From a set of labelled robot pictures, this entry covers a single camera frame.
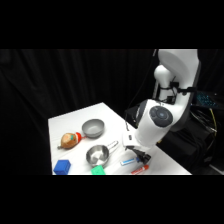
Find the red pen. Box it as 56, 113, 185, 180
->
130, 164, 150, 176

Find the grey bowl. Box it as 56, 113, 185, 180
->
81, 118, 106, 139

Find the black curtain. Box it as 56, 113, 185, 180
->
0, 49, 224, 176

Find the blue pen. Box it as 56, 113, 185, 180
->
120, 156, 142, 167

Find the blue block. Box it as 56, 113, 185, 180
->
53, 159, 73, 176

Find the green block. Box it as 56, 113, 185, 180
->
90, 165, 107, 176

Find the steel pot with handle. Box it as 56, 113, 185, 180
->
85, 140, 120, 168

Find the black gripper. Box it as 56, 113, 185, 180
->
127, 145, 152, 165

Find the brown plush toy red cap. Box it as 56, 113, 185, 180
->
57, 131, 83, 150

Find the cyan lit keyboard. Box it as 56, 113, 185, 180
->
195, 91, 224, 109

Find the black covered robot stand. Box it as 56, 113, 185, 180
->
123, 99, 216, 175

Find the yellow cable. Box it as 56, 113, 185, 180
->
207, 108, 219, 137

